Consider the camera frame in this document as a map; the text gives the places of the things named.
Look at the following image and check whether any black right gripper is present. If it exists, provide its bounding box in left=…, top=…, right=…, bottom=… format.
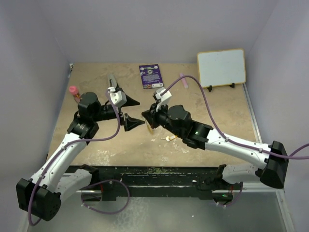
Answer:
left=142, top=100, right=183, bottom=138

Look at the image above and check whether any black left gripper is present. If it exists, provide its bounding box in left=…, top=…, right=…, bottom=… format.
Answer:
left=92, top=93, right=144, bottom=130

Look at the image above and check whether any key with yellow tag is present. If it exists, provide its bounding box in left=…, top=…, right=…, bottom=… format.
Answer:
left=161, top=135, right=177, bottom=141

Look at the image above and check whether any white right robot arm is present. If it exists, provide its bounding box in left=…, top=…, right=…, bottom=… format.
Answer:
left=141, top=104, right=289, bottom=189

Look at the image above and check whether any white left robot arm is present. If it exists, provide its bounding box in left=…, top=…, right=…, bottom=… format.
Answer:
left=16, top=87, right=145, bottom=226

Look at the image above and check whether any grey black stapler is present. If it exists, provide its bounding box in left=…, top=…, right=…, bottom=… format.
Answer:
left=108, top=74, right=120, bottom=89

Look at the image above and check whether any purple printed card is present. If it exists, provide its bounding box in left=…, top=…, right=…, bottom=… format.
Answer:
left=139, top=64, right=164, bottom=89

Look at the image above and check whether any pink eraser stick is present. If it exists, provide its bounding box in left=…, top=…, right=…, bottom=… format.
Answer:
left=179, top=73, right=189, bottom=89

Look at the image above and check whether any pink capped small bottle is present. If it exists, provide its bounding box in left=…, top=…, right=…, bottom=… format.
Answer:
left=69, top=86, right=81, bottom=103

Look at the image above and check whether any small whiteboard on stand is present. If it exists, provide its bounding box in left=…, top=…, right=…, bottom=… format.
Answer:
left=197, top=48, right=247, bottom=92

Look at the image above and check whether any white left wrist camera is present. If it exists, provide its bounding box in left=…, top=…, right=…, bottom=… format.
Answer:
left=107, top=87, right=127, bottom=108

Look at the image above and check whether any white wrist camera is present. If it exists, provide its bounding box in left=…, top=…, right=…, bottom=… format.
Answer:
left=107, top=87, right=127, bottom=108
left=154, top=87, right=172, bottom=112

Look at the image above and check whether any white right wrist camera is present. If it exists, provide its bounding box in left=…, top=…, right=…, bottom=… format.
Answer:
left=154, top=87, right=172, bottom=112

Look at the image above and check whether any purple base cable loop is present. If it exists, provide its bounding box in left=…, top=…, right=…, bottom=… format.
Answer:
left=81, top=178, right=130, bottom=215

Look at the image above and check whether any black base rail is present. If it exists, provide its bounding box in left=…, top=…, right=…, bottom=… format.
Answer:
left=60, top=165, right=244, bottom=202

